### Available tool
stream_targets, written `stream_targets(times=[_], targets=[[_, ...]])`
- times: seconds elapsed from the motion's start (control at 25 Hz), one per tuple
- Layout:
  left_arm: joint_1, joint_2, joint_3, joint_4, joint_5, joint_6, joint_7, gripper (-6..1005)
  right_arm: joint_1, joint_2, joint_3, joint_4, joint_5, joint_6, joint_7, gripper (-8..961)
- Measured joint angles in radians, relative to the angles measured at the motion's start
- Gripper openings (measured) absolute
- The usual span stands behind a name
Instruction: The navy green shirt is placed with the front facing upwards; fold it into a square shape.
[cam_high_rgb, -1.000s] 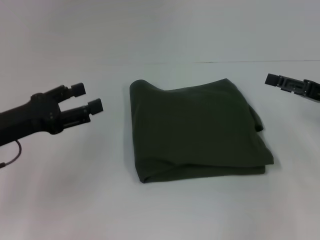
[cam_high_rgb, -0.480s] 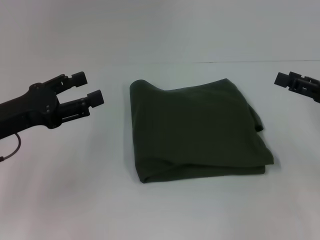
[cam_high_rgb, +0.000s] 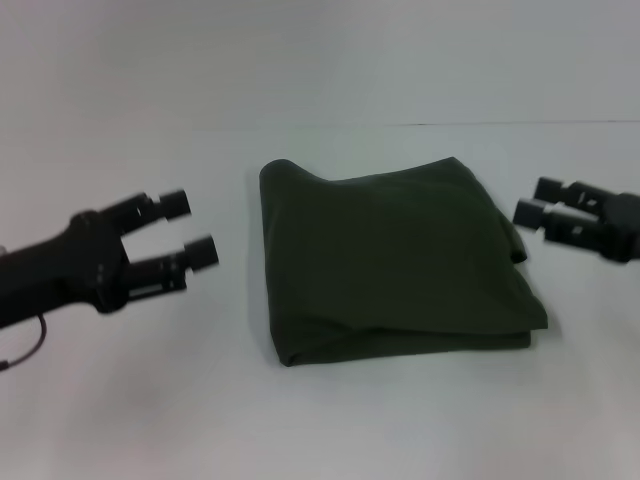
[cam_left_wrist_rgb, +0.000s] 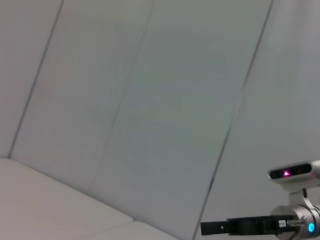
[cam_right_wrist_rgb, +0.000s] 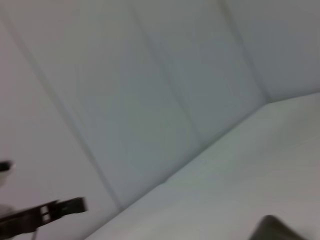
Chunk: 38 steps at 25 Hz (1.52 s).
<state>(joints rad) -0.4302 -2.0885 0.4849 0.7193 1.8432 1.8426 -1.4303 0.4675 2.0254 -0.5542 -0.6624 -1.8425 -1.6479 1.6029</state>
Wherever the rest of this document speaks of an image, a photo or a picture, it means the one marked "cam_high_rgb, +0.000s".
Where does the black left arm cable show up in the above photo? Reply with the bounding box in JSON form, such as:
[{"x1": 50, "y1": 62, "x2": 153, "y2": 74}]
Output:
[{"x1": 0, "y1": 312, "x2": 50, "y2": 372}]

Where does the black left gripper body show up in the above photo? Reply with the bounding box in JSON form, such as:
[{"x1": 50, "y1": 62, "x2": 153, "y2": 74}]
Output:
[{"x1": 0, "y1": 208, "x2": 132, "y2": 331}]

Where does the dark green printed t-shirt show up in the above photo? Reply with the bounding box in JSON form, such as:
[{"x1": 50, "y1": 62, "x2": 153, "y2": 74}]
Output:
[{"x1": 258, "y1": 155, "x2": 550, "y2": 369}]

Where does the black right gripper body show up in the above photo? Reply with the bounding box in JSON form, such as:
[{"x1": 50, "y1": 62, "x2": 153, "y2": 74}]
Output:
[{"x1": 594, "y1": 190, "x2": 640, "y2": 265}]

